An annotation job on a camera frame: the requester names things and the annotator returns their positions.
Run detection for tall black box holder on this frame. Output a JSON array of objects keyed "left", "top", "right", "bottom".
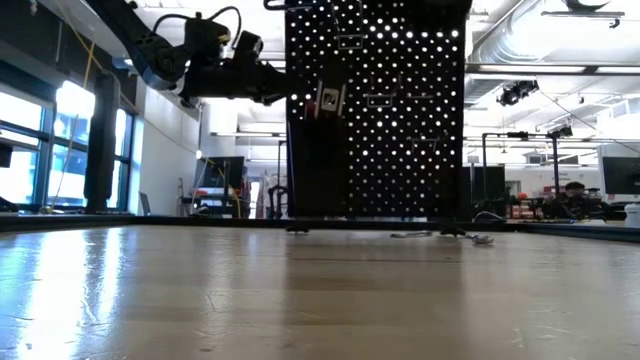
[{"left": 288, "top": 117, "right": 352, "bottom": 220}]

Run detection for small black camera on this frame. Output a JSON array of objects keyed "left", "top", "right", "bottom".
[{"left": 546, "top": 124, "right": 574, "bottom": 141}]

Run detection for silver rectangular bracket hook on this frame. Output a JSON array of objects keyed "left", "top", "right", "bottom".
[
  {"left": 363, "top": 74, "right": 402, "bottom": 109},
  {"left": 335, "top": 30, "right": 365, "bottom": 51}
]

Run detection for silver double prong hook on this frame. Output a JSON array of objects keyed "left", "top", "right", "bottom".
[{"left": 407, "top": 133, "right": 449, "bottom": 155}]

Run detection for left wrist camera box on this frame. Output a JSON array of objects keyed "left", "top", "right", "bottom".
[{"left": 230, "top": 29, "right": 265, "bottom": 64}]

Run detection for black pipe stand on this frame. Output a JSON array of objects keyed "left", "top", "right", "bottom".
[{"left": 481, "top": 130, "right": 561, "bottom": 221}]

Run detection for black computer monitor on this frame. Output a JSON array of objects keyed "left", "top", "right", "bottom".
[
  {"left": 601, "top": 156, "right": 640, "bottom": 196},
  {"left": 194, "top": 155, "right": 246, "bottom": 197}
]

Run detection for red storage boxes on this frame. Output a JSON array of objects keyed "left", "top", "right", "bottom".
[{"left": 512, "top": 185, "right": 569, "bottom": 220}]

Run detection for yellow hanging cable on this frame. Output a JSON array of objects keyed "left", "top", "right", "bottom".
[{"left": 49, "top": 14, "right": 97, "bottom": 204}]

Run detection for black upright pillar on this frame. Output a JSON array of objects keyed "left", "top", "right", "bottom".
[{"left": 83, "top": 69, "right": 122, "bottom": 215}]

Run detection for dark blue bar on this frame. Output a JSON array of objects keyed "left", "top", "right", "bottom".
[{"left": 519, "top": 223, "right": 640, "bottom": 244}]

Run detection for black metal pegboard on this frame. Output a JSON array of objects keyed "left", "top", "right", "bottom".
[{"left": 283, "top": 0, "right": 470, "bottom": 237}]

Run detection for black ceiling track fixture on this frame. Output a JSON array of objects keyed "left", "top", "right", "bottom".
[{"left": 541, "top": 0, "right": 626, "bottom": 30}]

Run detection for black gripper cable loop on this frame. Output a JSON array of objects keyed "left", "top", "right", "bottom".
[{"left": 151, "top": 4, "right": 244, "bottom": 51}]

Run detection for person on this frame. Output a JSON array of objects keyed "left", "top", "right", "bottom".
[{"left": 563, "top": 180, "right": 590, "bottom": 219}]

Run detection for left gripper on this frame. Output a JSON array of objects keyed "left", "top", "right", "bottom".
[{"left": 178, "top": 17, "right": 296, "bottom": 107}]

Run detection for grey coiled cable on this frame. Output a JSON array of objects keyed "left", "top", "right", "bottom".
[{"left": 472, "top": 209, "right": 509, "bottom": 224}]

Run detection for black aluminium rig frame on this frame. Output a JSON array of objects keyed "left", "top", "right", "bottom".
[{"left": 0, "top": 212, "right": 640, "bottom": 234}]

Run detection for large black panel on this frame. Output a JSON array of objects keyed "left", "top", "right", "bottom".
[{"left": 467, "top": 165, "right": 507, "bottom": 222}]

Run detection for large blue-framed window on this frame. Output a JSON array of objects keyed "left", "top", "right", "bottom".
[{"left": 0, "top": 89, "right": 137, "bottom": 210}]

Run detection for silver ventilation duct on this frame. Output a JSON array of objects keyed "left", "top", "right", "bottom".
[{"left": 464, "top": 74, "right": 506, "bottom": 110}]

